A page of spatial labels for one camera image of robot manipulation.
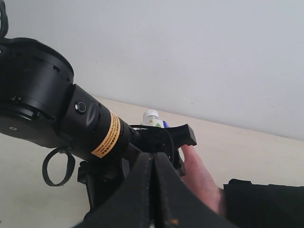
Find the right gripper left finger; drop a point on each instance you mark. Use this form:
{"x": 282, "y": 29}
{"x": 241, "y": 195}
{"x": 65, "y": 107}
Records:
{"x": 129, "y": 206}

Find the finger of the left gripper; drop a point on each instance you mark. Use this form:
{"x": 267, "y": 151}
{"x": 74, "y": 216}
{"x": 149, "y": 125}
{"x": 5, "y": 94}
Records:
{"x": 182, "y": 135}

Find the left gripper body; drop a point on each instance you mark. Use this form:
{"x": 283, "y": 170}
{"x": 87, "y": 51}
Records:
{"x": 103, "y": 178}

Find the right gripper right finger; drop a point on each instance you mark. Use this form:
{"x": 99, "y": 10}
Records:
{"x": 174, "y": 205}

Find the Suntory white label bottle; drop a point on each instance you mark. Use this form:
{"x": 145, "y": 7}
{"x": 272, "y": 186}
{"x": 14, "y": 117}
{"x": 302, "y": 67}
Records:
{"x": 151, "y": 118}

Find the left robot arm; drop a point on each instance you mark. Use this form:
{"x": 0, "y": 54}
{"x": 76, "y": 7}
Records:
{"x": 40, "y": 103}

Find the person's open hand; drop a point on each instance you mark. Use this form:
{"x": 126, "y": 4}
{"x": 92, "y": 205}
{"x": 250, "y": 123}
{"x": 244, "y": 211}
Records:
{"x": 200, "y": 182}

